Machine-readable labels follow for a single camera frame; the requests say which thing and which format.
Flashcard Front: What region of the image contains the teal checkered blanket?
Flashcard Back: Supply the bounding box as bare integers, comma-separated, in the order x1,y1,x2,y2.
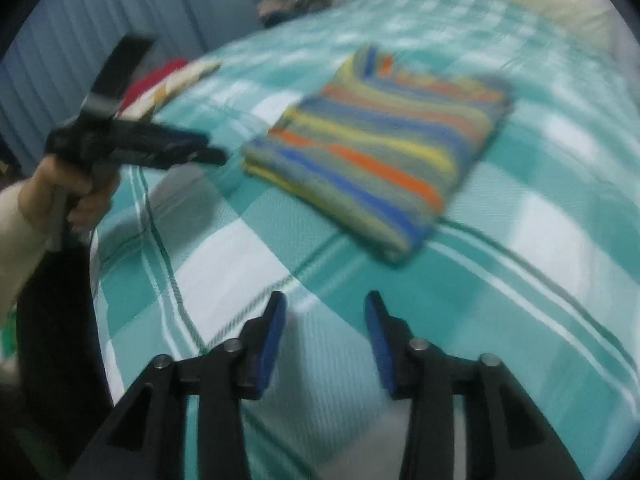
90,0,640,480

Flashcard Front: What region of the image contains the person's dark clothing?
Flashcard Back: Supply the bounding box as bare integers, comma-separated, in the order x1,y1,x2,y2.
14,232,115,471

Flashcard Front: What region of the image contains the folded cream and red cloth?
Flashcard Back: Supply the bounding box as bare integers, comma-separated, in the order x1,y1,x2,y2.
119,57,222,121

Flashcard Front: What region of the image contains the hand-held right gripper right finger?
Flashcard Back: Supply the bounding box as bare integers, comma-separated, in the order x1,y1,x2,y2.
363,290,584,480

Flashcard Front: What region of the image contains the blue curtain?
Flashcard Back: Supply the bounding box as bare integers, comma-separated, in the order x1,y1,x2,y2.
0,0,311,171

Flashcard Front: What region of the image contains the person's left hand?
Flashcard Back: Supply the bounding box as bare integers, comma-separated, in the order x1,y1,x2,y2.
20,154,122,235

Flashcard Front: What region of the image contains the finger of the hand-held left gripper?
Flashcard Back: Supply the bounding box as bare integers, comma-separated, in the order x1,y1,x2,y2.
147,122,210,150
147,145,230,171

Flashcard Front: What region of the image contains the person's left forearm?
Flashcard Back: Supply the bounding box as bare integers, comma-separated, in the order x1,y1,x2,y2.
0,182,57,333

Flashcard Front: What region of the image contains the striped knit sweater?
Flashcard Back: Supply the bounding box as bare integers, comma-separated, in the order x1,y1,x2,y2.
241,44,513,265

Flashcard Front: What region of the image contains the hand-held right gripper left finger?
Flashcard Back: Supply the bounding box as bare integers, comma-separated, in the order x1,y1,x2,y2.
67,290,288,480

